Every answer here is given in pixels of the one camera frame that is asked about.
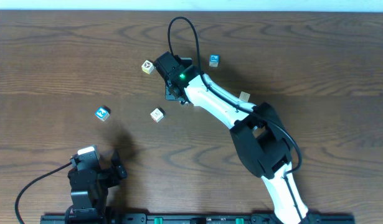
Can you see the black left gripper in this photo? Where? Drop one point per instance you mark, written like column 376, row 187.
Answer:
column 115, row 170

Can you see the dragonfly picture wooden block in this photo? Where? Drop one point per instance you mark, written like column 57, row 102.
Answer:
column 157, row 114

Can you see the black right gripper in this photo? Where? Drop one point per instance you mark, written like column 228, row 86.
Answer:
column 173, row 94

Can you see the yellow edged picture block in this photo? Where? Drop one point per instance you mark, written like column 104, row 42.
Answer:
column 147, row 67

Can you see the blue number 2 block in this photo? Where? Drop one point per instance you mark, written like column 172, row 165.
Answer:
column 102, row 113

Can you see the plain picture wooden block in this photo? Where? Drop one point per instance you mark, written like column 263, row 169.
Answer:
column 244, row 96

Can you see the blue letter P block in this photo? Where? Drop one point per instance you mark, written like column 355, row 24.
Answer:
column 214, row 60

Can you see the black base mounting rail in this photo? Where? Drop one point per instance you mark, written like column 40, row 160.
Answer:
column 140, row 218

